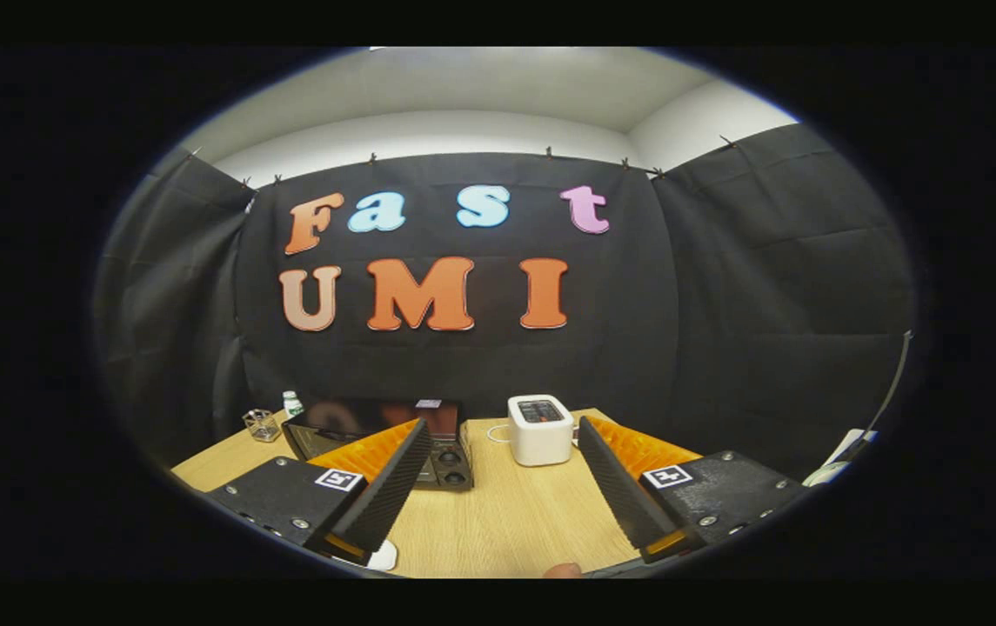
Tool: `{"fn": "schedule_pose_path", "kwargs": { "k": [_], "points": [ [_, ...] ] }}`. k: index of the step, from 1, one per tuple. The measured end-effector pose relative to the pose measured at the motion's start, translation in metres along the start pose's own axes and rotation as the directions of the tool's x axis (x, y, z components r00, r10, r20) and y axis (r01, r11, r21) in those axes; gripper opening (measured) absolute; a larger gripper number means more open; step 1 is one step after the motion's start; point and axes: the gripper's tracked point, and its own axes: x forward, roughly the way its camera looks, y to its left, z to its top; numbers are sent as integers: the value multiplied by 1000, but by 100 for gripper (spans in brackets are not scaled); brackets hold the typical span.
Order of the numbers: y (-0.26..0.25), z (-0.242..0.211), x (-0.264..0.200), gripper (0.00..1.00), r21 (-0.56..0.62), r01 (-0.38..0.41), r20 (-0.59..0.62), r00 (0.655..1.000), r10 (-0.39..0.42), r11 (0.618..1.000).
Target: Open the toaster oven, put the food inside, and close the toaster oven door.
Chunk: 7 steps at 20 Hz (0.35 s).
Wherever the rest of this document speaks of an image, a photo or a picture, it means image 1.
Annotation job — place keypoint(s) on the white sheet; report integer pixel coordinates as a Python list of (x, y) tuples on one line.
[(845, 443)]

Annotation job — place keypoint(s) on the white plate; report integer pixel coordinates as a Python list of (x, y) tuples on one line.
[(382, 555)]

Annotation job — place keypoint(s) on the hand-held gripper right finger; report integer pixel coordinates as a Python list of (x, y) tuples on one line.
[(621, 496)]

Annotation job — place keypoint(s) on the black toaster oven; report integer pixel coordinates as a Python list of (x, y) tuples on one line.
[(358, 417)]

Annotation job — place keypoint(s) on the white bottle green label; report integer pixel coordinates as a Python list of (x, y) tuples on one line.
[(292, 405)]

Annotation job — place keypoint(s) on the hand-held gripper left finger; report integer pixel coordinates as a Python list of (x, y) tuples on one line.
[(389, 496)]

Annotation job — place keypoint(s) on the white pop-up toaster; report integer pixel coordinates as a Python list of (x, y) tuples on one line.
[(540, 439)]

